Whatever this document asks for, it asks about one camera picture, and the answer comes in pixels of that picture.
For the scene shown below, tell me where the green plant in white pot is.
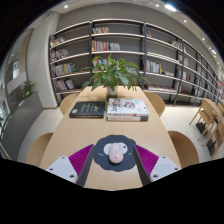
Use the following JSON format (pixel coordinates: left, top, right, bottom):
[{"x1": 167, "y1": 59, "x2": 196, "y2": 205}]
[{"x1": 81, "y1": 55, "x2": 149, "y2": 98}]

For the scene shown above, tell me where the group of slatted wooden chairs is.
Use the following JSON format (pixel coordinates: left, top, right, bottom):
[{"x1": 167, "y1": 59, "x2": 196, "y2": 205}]
[{"x1": 188, "y1": 97, "x2": 224, "y2": 158}]

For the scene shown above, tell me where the dark cartoon-face mouse pad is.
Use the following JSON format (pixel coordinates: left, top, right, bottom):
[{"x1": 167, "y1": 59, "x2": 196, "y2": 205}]
[{"x1": 93, "y1": 134, "x2": 137, "y2": 173}]

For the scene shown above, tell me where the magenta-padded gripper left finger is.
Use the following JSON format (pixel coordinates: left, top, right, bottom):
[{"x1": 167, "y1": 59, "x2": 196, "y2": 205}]
[{"x1": 45, "y1": 143, "x2": 96, "y2": 188}]

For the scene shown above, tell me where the small background potted plant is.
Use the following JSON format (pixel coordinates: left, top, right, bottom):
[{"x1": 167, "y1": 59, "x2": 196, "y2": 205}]
[{"x1": 20, "y1": 79, "x2": 36, "y2": 98}]

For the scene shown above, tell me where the pink computer mouse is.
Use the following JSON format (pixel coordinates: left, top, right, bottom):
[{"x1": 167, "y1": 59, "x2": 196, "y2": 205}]
[{"x1": 108, "y1": 142, "x2": 125, "y2": 165}]

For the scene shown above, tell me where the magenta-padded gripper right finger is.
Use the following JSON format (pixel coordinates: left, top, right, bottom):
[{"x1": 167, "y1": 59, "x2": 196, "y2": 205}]
[{"x1": 132, "y1": 143, "x2": 182, "y2": 186}]

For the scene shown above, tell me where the round-backed wooden chair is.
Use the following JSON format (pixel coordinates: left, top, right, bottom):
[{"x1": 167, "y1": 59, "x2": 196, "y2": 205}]
[
  {"x1": 143, "y1": 91, "x2": 167, "y2": 118},
  {"x1": 167, "y1": 130, "x2": 200, "y2": 169},
  {"x1": 59, "y1": 92, "x2": 81, "y2": 116},
  {"x1": 25, "y1": 132, "x2": 54, "y2": 168}
]

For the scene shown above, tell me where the thick book with dark spine end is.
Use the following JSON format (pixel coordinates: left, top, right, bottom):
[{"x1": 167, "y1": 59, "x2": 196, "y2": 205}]
[{"x1": 106, "y1": 113, "x2": 149, "y2": 122}]

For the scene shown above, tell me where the grey shelf unit with books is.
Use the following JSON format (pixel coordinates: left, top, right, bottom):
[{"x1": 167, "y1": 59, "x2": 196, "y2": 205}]
[{"x1": 48, "y1": 18, "x2": 224, "y2": 108}]

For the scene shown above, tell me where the white illustrated-cover book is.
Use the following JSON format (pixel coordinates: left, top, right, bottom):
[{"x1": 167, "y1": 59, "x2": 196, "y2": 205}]
[{"x1": 106, "y1": 97, "x2": 150, "y2": 118}]

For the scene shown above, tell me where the black book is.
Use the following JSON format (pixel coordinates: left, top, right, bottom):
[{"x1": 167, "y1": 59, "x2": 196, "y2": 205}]
[{"x1": 68, "y1": 100, "x2": 106, "y2": 119}]

